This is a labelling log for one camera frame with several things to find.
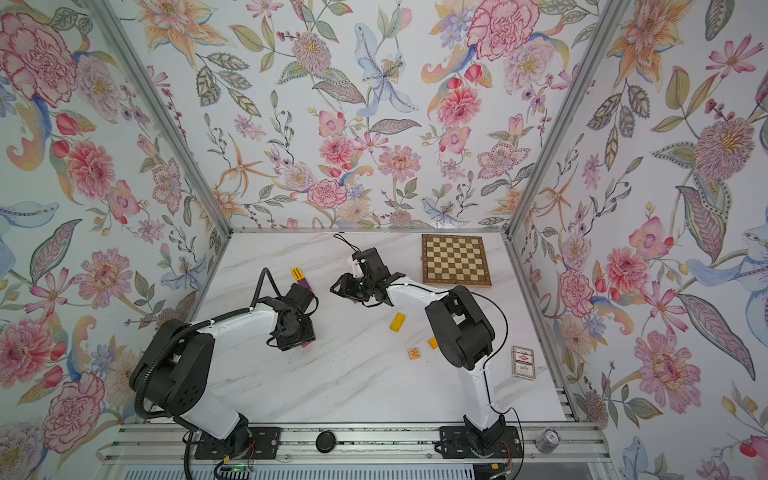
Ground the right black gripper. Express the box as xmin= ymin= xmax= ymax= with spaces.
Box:
xmin=331 ymin=274 xmax=378 ymax=301

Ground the yellow striped block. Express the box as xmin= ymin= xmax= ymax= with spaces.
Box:
xmin=291 ymin=267 xmax=305 ymax=282

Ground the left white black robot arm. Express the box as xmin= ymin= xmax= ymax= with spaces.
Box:
xmin=129 ymin=268 xmax=319 ymax=456

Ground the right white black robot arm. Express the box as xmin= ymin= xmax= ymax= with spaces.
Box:
xmin=330 ymin=247 xmax=524 ymax=461

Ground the yellow rectangular block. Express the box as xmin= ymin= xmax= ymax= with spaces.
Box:
xmin=390 ymin=313 xmax=406 ymax=332

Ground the wooden chessboard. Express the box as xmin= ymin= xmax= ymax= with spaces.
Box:
xmin=421 ymin=234 xmax=492 ymax=287

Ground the black round knob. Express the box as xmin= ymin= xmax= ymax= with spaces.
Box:
xmin=315 ymin=430 xmax=337 ymax=454

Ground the playing card box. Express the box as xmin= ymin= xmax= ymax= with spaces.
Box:
xmin=512 ymin=346 xmax=536 ymax=380

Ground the clear tape roll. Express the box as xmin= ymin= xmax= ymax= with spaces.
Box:
xmin=535 ymin=427 xmax=562 ymax=454

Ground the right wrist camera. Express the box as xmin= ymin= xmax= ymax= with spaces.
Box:
xmin=349 ymin=256 xmax=365 ymax=278

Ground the aluminium mounting rail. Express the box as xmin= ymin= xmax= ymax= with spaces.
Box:
xmin=96 ymin=422 xmax=611 ymax=466

